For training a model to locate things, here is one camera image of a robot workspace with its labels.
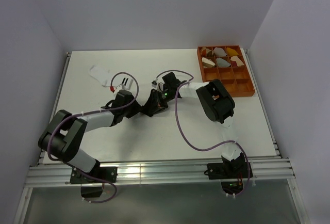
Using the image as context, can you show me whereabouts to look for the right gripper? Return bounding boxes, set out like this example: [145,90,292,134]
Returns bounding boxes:
[148,88,174,116]

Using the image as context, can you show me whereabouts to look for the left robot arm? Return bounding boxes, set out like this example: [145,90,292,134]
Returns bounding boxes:
[38,90,142,182]

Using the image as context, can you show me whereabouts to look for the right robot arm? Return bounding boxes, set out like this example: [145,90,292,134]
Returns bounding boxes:
[142,70,249,178]

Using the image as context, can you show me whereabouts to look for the white sock black stripes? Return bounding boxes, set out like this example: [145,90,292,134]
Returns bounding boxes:
[88,65,134,90]

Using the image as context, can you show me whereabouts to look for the white brown rolled sock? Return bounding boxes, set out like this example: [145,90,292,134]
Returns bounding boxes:
[202,57,216,68]

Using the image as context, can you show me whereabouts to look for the brown orange rolled sock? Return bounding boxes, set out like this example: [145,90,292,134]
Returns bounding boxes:
[200,47,214,57]

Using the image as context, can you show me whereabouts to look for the grey teal rolled sock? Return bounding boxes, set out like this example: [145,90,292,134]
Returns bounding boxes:
[216,57,231,68]

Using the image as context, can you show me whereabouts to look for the grey white rolled sock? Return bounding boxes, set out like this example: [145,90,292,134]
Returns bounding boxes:
[213,47,227,57]

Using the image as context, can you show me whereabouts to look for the orange compartment tray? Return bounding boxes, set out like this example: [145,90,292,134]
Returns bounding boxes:
[197,45,255,97]

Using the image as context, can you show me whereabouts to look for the pink maroon rolled sock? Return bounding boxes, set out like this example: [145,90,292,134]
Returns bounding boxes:
[230,56,245,67]

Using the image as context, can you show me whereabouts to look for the yellow rolled sock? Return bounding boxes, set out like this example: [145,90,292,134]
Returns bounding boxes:
[226,47,239,57]

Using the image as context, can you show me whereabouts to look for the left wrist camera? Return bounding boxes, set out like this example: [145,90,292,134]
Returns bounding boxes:
[109,77,133,93]

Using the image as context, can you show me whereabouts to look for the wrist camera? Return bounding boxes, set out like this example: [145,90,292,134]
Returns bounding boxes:
[151,78,164,92]
[109,77,133,93]

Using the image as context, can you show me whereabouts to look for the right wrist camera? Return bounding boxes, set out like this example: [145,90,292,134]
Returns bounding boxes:
[151,78,164,92]

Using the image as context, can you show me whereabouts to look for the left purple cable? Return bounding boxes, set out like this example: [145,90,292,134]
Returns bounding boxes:
[47,72,140,204]

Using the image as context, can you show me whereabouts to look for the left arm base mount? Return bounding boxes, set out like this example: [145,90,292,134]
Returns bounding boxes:
[70,167,118,184]

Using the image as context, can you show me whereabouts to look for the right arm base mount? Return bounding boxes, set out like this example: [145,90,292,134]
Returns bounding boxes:
[204,163,253,180]

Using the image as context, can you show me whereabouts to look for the aluminium front rail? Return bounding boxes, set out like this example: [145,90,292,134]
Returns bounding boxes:
[24,158,295,188]

